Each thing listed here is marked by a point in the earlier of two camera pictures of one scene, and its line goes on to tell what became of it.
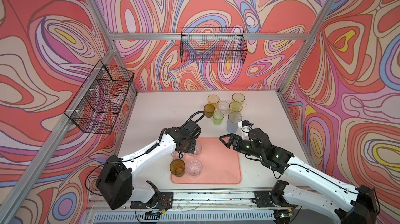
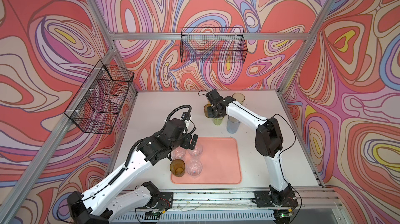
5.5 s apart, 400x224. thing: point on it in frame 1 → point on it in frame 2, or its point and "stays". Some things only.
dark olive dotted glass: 177,167 stays
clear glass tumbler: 197,150 stays
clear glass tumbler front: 194,168 stays
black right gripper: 232,137 → 211,115
